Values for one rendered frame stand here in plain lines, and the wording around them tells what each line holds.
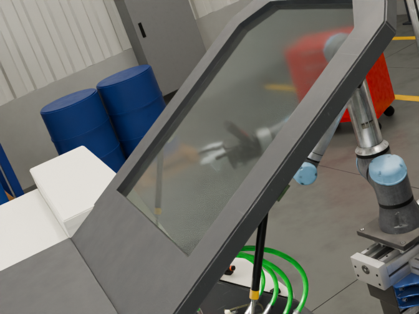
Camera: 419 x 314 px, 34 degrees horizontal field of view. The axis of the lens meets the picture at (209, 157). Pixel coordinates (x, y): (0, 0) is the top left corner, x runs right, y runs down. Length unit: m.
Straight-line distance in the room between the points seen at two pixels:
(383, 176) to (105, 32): 6.42
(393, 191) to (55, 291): 1.14
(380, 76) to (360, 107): 3.77
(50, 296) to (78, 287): 0.07
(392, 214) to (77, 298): 1.14
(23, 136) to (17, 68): 0.77
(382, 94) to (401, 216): 3.83
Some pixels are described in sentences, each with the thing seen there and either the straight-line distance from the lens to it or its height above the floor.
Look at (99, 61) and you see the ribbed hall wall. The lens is 8.34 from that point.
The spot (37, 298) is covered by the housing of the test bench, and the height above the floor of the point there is 1.50.
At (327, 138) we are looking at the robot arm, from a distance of 2.18.
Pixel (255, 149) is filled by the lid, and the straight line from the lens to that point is 1.45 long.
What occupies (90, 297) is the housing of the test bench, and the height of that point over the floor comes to 1.50.
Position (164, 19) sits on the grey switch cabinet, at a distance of 8.34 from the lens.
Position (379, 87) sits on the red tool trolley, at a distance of 6.04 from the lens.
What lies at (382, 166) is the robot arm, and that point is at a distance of 2.28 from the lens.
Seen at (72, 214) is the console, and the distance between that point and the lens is 1.97.
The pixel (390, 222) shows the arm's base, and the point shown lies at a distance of 2.32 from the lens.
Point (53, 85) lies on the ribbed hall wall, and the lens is 8.16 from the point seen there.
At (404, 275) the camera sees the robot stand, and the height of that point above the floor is 0.91.
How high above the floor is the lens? 2.19
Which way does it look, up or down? 19 degrees down
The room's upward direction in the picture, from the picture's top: 20 degrees counter-clockwise
